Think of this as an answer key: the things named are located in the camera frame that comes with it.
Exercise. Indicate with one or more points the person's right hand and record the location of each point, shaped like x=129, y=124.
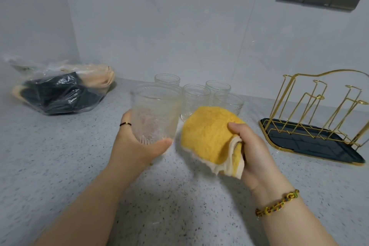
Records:
x=256, y=162

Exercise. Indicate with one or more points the person's left hand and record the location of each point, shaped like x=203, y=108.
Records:
x=126, y=153

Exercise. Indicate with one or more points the person's right thumb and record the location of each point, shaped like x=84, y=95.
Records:
x=239, y=132

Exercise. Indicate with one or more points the person's left thumb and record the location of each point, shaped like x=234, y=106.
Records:
x=160, y=146

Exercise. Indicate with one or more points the yellow cleaning cloth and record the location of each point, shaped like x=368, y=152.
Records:
x=206, y=136

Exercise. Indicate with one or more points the large ribbed clear glass cup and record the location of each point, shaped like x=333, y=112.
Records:
x=155, y=110

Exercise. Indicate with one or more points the person's right forearm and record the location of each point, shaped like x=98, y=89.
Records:
x=294, y=222

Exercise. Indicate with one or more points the person's left forearm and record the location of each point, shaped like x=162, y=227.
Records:
x=86, y=211

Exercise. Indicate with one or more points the dark tray with gold rim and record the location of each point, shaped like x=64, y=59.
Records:
x=323, y=146

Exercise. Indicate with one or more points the beige fabric item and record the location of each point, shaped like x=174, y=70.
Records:
x=98, y=75

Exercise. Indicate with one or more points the black fabric item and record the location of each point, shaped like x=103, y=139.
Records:
x=62, y=94

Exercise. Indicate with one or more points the clear plastic bag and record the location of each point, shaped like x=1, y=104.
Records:
x=57, y=87

